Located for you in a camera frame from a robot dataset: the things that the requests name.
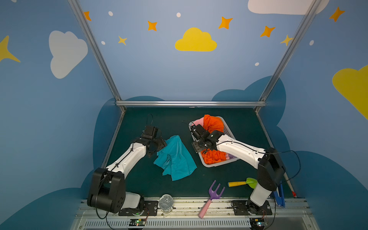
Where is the white plastic laundry basket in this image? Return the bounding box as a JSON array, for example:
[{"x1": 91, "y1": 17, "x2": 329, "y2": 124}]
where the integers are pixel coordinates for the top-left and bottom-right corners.
[{"x1": 196, "y1": 116, "x2": 239, "y2": 168}]

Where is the teal printed t shirt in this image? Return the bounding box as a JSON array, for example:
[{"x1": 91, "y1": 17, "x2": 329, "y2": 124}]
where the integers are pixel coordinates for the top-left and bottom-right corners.
[{"x1": 154, "y1": 135, "x2": 197, "y2": 181}]

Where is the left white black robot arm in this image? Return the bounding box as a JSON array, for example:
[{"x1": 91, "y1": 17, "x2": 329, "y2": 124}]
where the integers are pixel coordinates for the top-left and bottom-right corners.
[{"x1": 87, "y1": 137, "x2": 167, "y2": 213}]

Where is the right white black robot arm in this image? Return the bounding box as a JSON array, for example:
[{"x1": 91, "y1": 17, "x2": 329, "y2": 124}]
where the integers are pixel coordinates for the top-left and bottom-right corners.
[{"x1": 190, "y1": 125, "x2": 285, "y2": 215}]

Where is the orange t shirt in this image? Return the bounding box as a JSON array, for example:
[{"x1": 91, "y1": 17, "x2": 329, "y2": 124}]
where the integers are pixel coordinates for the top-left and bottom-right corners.
[{"x1": 201, "y1": 115, "x2": 230, "y2": 165}]

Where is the pink t shirt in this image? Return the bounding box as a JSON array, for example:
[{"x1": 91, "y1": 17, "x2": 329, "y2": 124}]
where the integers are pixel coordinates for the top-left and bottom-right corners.
[{"x1": 193, "y1": 117, "x2": 204, "y2": 127}]

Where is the lilac t shirt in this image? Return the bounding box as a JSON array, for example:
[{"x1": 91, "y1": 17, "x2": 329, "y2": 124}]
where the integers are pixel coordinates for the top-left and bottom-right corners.
[{"x1": 225, "y1": 153, "x2": 236, "y2": 160}]

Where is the purple pink toy rake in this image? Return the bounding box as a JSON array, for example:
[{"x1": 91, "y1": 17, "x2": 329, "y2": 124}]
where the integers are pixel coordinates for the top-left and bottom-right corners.
[{"x1": 198, "y1": 180, "x2": 225, "y2": 219}]

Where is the green yellow toy trowel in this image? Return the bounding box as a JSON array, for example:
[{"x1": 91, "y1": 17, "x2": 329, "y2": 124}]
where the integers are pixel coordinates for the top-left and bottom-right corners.
[{"x1": 228, "y1": 177, "x2": 258, "y2": 189}]

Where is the silver tin can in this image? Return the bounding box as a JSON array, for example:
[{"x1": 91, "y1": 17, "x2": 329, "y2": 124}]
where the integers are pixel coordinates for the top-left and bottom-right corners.
[{"x1": 158, "y1": 194, "x2": 174, "y2": 214}]

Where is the left green circuit board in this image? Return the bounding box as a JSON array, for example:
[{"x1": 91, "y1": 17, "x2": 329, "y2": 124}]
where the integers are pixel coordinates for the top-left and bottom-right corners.
[{"x1": 129, "y1": 219, "x2": 147, "y2": 227}]

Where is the green circuit board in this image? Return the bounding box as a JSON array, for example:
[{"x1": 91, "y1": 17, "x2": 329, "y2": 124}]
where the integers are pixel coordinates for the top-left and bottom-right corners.
[
  {"x1": 250, "y1": 218, "x2": 265, "y2": 230},
  {"x1": 129, "y1": 219, "x2": 147, "y2": 227}
]

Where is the red tipped white pen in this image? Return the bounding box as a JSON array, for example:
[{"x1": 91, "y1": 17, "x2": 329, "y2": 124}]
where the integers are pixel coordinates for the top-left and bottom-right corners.
[{"x1": 284, "y1": 173, "x2": 297, "y2": 198}]

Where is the blue stapler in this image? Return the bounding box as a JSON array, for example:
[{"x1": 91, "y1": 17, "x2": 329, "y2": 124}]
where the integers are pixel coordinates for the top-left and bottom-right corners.
[{"x1": 273, "y1": 183, "x2": 286, "y2": 208}]

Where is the right green circuit board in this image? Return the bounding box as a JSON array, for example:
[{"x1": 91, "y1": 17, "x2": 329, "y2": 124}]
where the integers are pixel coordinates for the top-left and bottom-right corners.
[{"x1": 250, "y1": 218, "x2": 265, "y2": 230}]

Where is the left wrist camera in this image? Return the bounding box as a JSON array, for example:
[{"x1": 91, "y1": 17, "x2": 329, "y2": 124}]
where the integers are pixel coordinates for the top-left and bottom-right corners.
[{"x1": 141, "y1": 125, "x2": 159, "y2": 140}]

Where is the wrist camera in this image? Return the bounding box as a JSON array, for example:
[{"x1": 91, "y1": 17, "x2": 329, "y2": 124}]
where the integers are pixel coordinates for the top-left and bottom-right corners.
[
  {"x1": 190, "y1": 125, "x2": 206, "y2": 140},
  {"x1": 141, "y1": 125, "x2": 159, "y2": 140}
]

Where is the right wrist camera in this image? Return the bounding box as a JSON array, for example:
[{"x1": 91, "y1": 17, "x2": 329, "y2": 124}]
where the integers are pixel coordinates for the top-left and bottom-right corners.
[{"x1": 190, "y1": 125, "x2": 206, "y2": 140}]

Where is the horizontal aluminium frame bar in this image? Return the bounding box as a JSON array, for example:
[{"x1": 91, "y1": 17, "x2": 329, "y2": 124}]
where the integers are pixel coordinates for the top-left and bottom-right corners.
[{"x1": 116, "y1": 100, "x2": 266, "y2": 107}]

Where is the right aluminium frame post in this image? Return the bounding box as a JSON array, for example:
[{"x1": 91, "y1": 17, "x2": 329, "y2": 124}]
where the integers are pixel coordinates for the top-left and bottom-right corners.
[{"x1": 255, "y1": 0, "x2": 322, "y2": 114}]

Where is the aluminium frame post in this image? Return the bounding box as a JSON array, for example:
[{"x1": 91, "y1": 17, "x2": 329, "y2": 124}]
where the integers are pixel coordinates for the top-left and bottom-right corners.
[
  {"x1": 68, "y1": 0, "x2": 121, "y2": 103},
  {"x1": 255, "y1": 0, "x2": 322, "y2": 114}
]

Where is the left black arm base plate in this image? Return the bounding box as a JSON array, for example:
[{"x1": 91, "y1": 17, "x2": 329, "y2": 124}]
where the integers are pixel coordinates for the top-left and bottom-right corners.
[{"x1": 118, "y1": 200, "x2": 159, "y2": 217}]

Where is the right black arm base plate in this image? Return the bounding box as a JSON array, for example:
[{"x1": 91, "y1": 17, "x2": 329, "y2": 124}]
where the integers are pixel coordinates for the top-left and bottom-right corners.
[{"x1": 231, "y1": 200, "x2": 273, "y2": 216}]

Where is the front aluminium rail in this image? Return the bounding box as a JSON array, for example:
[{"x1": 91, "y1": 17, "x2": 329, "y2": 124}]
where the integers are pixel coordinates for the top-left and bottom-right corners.
[{"x1": 71, "y1": 197, "x2": 319, "y2": 230}]

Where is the left aluminium frame post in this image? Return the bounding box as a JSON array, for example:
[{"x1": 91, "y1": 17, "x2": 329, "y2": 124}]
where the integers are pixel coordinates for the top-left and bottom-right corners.
[{"x1": 68, "y1": 0, "x2": 121, "y2": 103}]

